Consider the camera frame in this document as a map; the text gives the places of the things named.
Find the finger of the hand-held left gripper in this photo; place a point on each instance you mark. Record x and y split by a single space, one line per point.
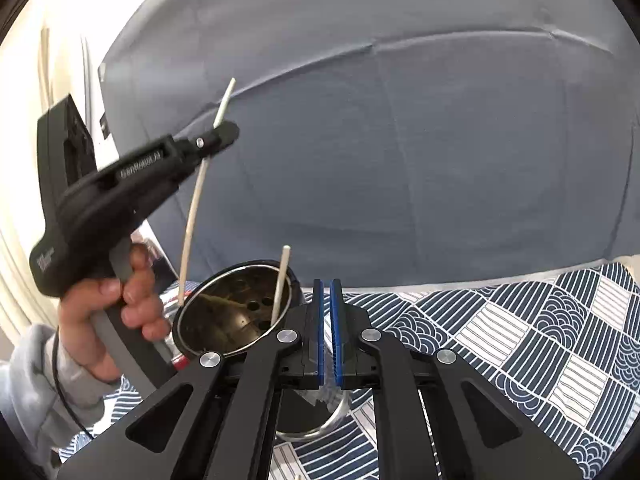
215 137

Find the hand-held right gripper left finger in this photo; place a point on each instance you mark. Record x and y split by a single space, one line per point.
318 340

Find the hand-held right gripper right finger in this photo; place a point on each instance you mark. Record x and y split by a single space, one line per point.
336 340

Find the pale wooden chopstick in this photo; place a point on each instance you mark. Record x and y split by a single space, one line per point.
192 220
281 285

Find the perforated metal utensil holder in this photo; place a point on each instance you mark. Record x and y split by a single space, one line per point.
225 310

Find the person's left forearm grey sleeve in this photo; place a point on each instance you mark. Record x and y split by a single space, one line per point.
30 385

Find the person's left hand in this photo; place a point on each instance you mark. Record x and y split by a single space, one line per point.
85 325

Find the small black tag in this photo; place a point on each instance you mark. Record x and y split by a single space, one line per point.
104 127

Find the cream curtain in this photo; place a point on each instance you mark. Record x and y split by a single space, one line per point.
20 270

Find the grey upholstered headboard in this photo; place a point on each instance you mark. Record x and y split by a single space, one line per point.
400 135

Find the navy white patterned blanket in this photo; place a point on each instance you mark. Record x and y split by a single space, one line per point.
525 340

